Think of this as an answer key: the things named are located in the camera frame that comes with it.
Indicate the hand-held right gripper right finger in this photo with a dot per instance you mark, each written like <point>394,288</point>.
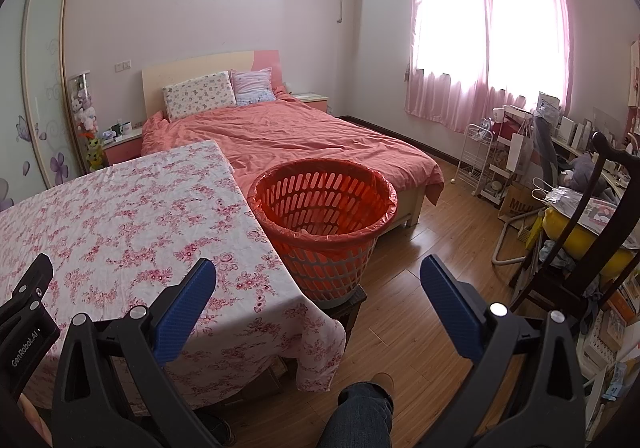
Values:
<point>450,308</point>

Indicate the grey cloth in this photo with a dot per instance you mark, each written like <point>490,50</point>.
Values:
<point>582,173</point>

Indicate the yellow-green plush toy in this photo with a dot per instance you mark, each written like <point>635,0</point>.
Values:
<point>93,153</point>

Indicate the wardrobe with flower doors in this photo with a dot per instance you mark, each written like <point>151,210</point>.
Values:
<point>40,78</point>

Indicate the grey office chair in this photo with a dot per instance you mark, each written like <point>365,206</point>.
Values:
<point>545,143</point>

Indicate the pink nightstand with mugs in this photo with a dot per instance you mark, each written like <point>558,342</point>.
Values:
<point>120,150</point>

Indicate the clear tube of plush toys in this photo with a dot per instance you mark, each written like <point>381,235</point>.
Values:
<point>82,103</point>

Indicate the dark wooden chair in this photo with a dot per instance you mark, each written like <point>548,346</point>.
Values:
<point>570,228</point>

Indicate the white shelf cart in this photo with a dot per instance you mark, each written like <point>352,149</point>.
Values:
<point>500,173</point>

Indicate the basket with red liner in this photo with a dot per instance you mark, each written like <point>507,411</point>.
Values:
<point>325,273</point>

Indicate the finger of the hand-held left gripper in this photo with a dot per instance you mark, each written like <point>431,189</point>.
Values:
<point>37,273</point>

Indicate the printed paper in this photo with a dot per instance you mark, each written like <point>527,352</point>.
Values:
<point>600,213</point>

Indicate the white metal tube frame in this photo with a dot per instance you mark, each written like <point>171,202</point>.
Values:
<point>502,243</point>

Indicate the yellow plastic tub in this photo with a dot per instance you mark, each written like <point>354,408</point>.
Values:
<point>580,238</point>

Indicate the white plastic crate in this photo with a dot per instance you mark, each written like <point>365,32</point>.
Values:
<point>595,343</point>

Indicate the pink striped pillow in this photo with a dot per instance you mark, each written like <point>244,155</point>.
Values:
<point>252,87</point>

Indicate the white mug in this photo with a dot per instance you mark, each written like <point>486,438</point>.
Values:
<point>126,126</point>

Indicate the dark wooden stool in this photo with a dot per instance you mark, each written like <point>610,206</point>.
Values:
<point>352,310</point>

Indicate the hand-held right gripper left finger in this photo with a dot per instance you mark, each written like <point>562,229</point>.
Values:
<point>187,298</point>

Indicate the dark shoe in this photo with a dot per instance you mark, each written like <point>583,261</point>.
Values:
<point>220,433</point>

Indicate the floral tablecloth table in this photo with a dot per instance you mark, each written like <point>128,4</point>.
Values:
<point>150,208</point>

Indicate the brown slipper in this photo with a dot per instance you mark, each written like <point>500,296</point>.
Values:
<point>382,380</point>

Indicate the floral print pillow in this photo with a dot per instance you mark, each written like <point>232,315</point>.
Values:
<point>197,95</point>

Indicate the white paper bag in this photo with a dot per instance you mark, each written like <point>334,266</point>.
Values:
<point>520,150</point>

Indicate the white wall switch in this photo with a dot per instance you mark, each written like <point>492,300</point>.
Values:
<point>122,64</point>

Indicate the person's left forearm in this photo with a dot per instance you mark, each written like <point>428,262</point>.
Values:
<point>32,420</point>

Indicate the person's leg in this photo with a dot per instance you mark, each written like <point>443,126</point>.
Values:
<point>357,420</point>

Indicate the brown paper bag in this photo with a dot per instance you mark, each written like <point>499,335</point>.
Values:
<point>517,205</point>

